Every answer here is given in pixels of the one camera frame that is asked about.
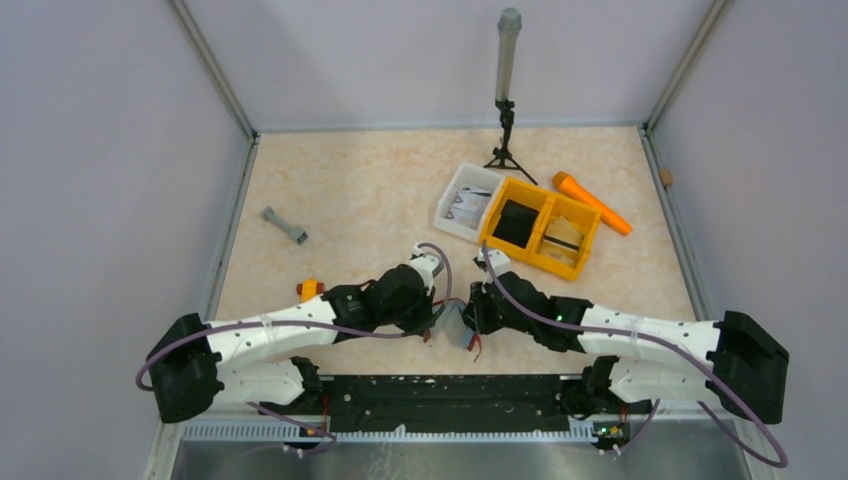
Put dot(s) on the small orange toy piece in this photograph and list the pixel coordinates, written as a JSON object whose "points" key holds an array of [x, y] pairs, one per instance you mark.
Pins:
{"points": [[309, 288]]}

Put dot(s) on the orange plastic carrot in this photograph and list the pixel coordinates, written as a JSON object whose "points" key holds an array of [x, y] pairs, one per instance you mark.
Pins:
{"points": [[569, 186]]}

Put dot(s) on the cards in white bin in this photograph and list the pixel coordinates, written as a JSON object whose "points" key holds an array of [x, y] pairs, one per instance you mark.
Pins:
{"points": [[468, 206]]}

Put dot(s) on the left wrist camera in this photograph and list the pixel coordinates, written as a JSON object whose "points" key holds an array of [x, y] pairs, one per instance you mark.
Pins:
{"points": [[427, 265]]}

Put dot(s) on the grey tube on tripod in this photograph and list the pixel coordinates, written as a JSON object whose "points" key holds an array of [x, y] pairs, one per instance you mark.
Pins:
{"points": [[509, 26]]}

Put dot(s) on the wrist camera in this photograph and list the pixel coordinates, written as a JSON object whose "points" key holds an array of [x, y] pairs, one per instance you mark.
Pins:
{"points": [[427, 265], [493, 262]]}

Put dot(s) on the black block in bin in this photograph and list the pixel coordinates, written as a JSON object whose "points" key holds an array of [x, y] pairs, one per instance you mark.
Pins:
{"points": [[516, 224]]}

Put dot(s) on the white plastic bin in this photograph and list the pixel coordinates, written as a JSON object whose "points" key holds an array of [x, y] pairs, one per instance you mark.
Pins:
{"points": [[467, 174]]}

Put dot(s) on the grey plastic connector piece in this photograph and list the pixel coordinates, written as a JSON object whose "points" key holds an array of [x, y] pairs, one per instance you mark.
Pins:
{"points": [[295, 233]]}

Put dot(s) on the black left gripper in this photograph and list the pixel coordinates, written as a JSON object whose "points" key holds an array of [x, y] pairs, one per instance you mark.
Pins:
{"points": [[422, 318]]}

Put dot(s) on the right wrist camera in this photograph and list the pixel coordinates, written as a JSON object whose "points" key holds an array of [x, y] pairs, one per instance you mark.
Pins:
{"points": [[493, 262]]}

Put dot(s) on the red card holder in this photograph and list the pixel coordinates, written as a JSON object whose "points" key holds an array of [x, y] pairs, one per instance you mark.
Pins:
{"points": [[450, 338]]}

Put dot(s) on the tan cards in bin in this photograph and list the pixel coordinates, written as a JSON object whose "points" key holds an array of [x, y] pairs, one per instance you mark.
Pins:
{"points": [[561, 241]]}

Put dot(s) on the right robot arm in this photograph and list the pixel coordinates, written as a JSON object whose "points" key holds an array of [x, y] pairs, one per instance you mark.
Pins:
{"points": [[733, 362]]}

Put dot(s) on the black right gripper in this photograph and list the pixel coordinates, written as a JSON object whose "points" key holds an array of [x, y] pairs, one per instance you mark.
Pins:
{"points": [[480, 312]]}

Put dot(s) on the small tan wall object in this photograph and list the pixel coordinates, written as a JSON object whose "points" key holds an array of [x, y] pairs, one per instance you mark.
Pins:
{"points": [[665, 176]]}

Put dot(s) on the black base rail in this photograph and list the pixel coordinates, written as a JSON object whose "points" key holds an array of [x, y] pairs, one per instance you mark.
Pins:
{"points": [[453, 403]]}

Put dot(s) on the yellow plastic bin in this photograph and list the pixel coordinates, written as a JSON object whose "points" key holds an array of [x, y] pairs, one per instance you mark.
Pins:
{"points": [[549, 205]]}

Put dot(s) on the black mini tripod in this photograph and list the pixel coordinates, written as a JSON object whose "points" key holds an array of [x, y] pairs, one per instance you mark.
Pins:
{"points": [[502, 156]]}

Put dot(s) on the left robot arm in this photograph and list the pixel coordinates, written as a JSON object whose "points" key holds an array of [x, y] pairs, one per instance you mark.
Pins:
{"points": [[198, 366]]}

